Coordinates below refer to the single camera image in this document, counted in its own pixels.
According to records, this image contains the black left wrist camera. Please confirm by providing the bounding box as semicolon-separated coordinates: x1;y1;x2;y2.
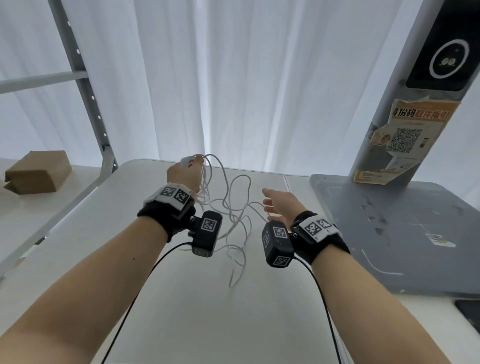
187;211;223;259

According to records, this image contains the black right wristband with markers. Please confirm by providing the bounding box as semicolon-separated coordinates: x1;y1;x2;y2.
289;211;352;265

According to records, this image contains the white curtain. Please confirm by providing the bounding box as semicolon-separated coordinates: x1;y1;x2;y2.
0;0;415;177

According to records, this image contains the black camera cable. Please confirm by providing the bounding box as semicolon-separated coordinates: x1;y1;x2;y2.
293;256;340;364
100;242;194;364

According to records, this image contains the white cable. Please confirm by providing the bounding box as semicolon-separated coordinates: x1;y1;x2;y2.
180;153;269;289

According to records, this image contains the brown cardboard box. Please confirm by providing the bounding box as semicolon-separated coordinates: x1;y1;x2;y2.
4;151;73;195

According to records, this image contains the black right camera cable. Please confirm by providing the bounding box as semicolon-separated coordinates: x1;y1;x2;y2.
293;256;340;364

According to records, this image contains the black wristband with markers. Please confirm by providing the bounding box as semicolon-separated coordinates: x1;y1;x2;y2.
137;182;198;243
289;211;352;265

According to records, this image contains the white shelf board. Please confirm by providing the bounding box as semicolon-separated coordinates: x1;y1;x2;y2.
0;157;119;280

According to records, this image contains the grey stand base plate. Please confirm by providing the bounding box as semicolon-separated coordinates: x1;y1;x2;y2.
309;173;480;299

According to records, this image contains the black screen with white ring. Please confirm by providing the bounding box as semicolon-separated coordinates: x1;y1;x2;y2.
406;0;480;92

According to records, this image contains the black left camera cable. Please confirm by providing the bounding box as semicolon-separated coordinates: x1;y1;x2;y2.
100;242;194;364

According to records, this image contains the orange and white poster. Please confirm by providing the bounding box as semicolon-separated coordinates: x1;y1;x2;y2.
353;95;461;187

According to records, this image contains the person's left hand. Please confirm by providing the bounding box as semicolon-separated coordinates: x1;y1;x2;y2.
166;154;205;191

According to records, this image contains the person's left forearm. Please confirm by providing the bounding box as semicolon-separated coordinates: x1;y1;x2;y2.
0;215;169;364

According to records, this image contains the person's right forearm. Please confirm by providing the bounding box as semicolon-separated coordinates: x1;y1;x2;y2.
310;249;458;364

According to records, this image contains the person's right hand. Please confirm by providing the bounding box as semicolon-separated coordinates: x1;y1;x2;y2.
262;188;309;228

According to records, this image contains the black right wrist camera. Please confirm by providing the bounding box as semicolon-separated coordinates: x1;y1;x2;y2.
261;221;295;268

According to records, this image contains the grey stand column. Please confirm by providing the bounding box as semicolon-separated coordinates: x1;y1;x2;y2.
349;0;480;187

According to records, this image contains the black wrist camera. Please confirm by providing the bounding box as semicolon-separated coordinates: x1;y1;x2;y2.
261;221;295;268
187;211;223;259

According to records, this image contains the grey metal shelf frame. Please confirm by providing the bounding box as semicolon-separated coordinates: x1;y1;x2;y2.
0;0;119;177

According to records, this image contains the black left wristband with markers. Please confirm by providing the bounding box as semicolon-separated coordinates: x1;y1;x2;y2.
137;182;198;243

